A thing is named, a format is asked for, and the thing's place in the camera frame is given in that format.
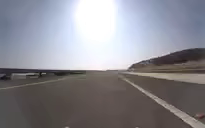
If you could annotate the white painted edge line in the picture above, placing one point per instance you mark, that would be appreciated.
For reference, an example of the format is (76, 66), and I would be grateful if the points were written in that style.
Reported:
(163, 104)

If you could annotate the dark hill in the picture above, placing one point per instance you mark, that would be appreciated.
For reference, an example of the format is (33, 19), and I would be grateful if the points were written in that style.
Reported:
(186, 58)

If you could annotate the small red object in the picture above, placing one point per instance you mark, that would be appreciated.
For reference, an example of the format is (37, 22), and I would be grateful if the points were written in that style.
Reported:
(200, 116)

